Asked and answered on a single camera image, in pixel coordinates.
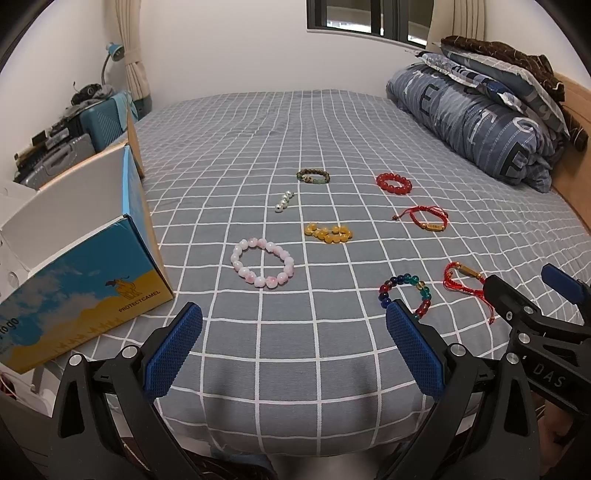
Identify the red cord bracelet gold tube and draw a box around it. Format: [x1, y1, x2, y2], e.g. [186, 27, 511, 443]
[443, 261, 496, 325]

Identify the red bead bracelet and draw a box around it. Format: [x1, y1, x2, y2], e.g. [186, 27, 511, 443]
[375, 172, 414, 197]

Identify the teal suitcase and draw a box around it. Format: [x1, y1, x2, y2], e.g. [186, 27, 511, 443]
[79, 91, 138, 153]

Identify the blue yellow cardboard box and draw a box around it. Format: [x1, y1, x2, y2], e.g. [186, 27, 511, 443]
[0, 121, 173, 373]

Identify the multicolour glass bead bracelet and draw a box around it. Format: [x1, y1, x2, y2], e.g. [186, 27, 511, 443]
[378, 273, 434, 322]

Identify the beige curtain right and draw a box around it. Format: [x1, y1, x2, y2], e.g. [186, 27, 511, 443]
[426, 0, 486, 52]

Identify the grey checked bed sheet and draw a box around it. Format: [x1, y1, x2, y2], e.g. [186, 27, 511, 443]
[81, 90, 590, 456]

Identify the person's right hand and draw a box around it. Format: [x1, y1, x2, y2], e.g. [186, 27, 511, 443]
[538, 401, 573, 468]

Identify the rolled blue grey duvet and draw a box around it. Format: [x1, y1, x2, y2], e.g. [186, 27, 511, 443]
[387, 61, 564, 193]

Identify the beige curtain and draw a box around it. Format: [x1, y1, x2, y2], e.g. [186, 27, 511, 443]
[426, 0, 486, 52]
[114, 0, 152, 119]

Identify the dark framed window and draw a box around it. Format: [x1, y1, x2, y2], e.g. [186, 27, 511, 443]
[307, 0, 434, 47]

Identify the pink bead bracelet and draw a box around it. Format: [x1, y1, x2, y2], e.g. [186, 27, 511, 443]
[229, 237, 296, 290]

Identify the blue patterned pillow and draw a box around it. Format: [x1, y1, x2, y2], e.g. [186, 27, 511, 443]
[418, 47, 571, 138]

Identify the blue desk lamp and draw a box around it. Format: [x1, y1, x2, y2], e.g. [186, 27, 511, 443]
[100, 42, 125, 85]

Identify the grey hard suitcase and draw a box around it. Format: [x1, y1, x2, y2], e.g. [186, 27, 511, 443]
[14, 133, 95, 190]

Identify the brown fuzzy blanket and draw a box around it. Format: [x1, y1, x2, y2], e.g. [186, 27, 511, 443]
[441, 35, 589, 152]

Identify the brown green bead bracelet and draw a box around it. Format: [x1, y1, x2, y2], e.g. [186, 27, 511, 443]
[295, 168, 332, 185]

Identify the wooden headboard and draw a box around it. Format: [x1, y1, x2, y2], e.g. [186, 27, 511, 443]
[552, 73, 591, 229]

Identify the red cord bracelet gold charm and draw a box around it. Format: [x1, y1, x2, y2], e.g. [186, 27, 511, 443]
[392, 205, 449, 232]

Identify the dark clutter pile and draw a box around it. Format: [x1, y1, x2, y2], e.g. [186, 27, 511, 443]
[70, 83, 115, 106]

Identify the beige curtain left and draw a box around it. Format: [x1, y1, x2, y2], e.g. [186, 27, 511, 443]
[114, 0, 152, 119]

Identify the yellow amber bead bracelet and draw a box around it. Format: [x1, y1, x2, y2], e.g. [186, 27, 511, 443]
[303, 222, 355, 246]

